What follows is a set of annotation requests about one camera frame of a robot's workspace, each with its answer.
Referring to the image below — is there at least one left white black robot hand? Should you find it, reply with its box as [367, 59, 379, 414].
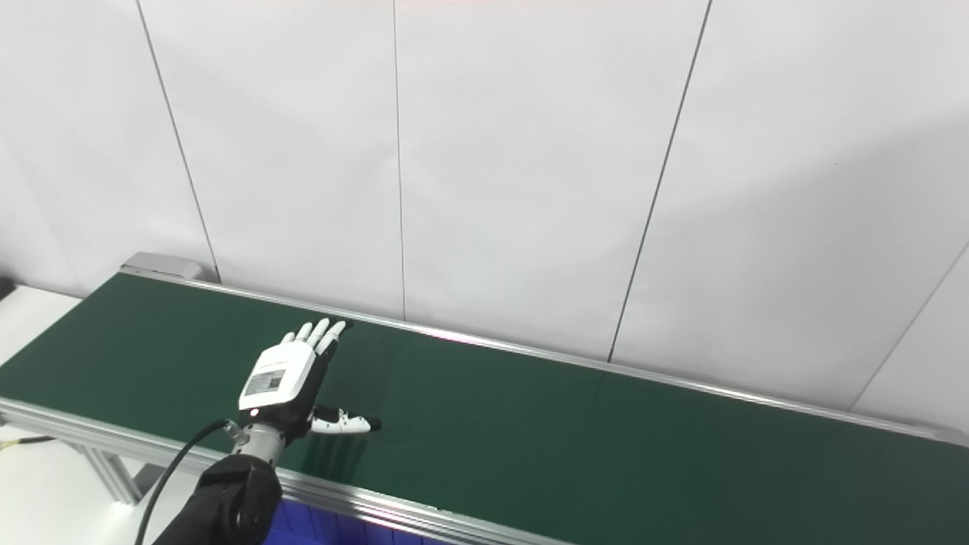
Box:
[238, 318, 382, 444]

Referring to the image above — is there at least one green conveyor belt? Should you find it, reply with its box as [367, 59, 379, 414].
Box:
[0, 272, 969, 545]
[0, 266, 969, 545]

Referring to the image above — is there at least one blue bin with white parts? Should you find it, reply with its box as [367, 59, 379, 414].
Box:
[261, 498, 428, 545]

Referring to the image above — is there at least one grey conveyor end housing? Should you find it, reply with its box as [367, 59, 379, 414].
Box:
[120, 252, 207, 282]

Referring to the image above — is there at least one aluminium conveyor support leg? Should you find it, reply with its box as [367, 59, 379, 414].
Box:
[70, 442, 164, 506]

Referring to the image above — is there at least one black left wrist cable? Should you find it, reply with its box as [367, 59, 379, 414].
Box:
[134, 418, 245, 545]

